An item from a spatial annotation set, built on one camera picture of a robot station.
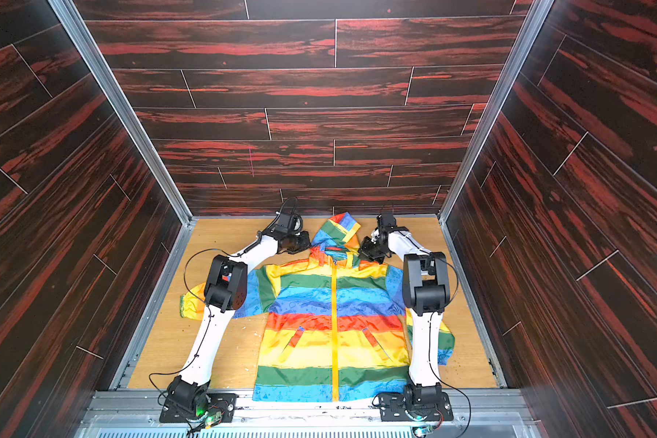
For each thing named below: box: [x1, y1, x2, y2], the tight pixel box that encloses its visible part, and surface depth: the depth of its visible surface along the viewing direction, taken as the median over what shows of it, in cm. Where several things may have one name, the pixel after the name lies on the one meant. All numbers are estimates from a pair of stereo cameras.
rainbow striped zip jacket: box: [180, 211, 456, 404], surface depth 90 cm
